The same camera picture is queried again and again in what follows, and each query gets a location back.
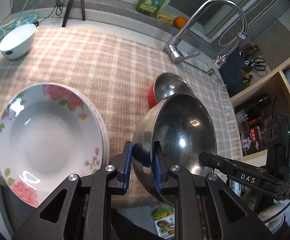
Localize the deep plate pink roses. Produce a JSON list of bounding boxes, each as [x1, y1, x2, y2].
[[0, 83, 109, 207]]

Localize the large stainless steel bowl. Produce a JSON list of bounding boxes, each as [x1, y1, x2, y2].
[[132, 93, 217, 206]]

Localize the small red steel bowl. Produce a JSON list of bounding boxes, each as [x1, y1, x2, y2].
[[147, 73, 194, 109]]

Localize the light blue ceramic bowl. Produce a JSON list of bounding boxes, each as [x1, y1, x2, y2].
[[0, 23, 36, 60]]

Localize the chrome kitchen faucet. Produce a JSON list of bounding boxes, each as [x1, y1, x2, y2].
[[161, 0, 248, 68]]

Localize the wooden shelf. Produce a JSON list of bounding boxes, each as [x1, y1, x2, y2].
[[229, 44, 290, 158]]

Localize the black thermos bottle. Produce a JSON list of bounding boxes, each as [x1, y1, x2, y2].
[[235, 93, 271, 121]]

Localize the knife holder with scissors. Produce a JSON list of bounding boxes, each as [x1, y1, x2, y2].
[[220, 43, 272, 98]]

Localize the plaid tablecloth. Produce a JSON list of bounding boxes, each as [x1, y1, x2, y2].
[[0, 27, 242, 185]]

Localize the orange fruit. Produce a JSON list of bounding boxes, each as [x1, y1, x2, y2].
[[173, 16, 187, 29]]

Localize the yellow sponge cloth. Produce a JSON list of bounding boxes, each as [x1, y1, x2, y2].
[[156, 10, 174, 25]]

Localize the white cable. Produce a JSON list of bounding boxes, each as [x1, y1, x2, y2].
[[0, 0, 23, 30]]

